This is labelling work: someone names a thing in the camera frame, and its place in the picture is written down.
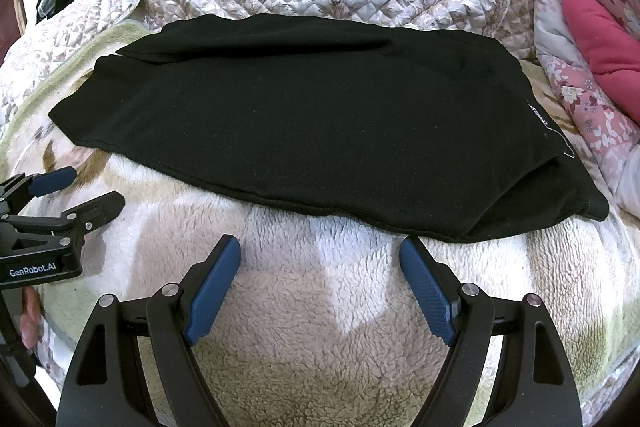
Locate fleece floral blanket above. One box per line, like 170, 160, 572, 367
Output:
1, 24, 639, 426

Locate person left hand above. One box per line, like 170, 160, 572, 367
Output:
20, 286, 41, 349

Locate black pants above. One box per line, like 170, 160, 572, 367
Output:
50, 14, 610, 243

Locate pink floral comforter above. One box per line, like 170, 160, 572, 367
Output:
534, 0, 639, 215

